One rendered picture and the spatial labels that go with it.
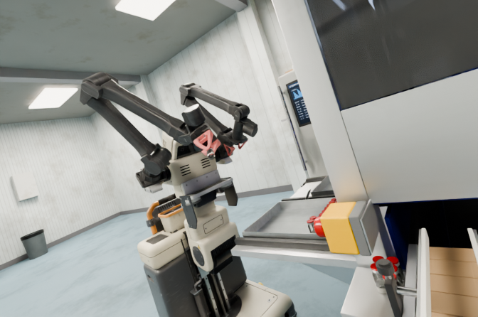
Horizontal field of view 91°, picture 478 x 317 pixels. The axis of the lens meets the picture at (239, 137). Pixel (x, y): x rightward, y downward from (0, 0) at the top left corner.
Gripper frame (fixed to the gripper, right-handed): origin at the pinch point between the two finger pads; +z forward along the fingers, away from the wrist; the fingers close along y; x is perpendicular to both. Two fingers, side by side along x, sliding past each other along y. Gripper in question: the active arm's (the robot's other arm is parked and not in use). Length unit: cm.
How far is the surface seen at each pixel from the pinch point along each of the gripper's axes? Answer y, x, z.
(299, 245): -28.0, 5.3, 23.3
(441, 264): -18, 24, 48
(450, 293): -14, 21, 52
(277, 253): -28.0, -1.2, 21.3
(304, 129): -61, 47, -67
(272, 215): -41.2, 1.3, -3.3
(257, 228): -35.2, -5.0, 3.1
